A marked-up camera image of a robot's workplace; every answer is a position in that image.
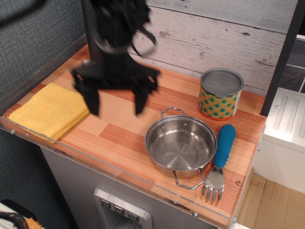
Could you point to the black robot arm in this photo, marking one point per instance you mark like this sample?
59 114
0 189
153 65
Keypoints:
116 23

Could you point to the dark grey left post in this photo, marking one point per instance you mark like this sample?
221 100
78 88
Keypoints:
90 26

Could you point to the folded yellow cloth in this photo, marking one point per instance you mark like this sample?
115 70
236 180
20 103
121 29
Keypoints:
51 112

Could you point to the dark grey post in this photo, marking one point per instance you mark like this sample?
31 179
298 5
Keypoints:
90 26
284 56

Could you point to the grey toy cabinet front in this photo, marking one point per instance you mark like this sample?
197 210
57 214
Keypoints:
78 183

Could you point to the orange object bottom left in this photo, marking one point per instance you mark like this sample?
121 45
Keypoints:
32 224

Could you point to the dark grey right post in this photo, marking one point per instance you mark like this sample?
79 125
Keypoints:
284 56

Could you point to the spoon with red handle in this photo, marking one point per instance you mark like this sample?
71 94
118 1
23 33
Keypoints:
87 63

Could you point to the green orange patterned can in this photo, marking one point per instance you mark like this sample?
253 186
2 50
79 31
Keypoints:
220 91

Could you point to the clear acrylic edge guard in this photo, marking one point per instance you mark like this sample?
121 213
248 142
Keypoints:
117 149

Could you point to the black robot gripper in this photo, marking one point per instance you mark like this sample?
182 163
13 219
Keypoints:
114 72

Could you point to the silver dispenser button panel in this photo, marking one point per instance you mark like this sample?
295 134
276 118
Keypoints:
117 213

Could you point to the small stainless steel pot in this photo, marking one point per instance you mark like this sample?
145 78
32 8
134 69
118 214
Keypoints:
181 147

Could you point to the fork with blue handle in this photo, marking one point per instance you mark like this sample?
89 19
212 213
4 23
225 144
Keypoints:
214 182

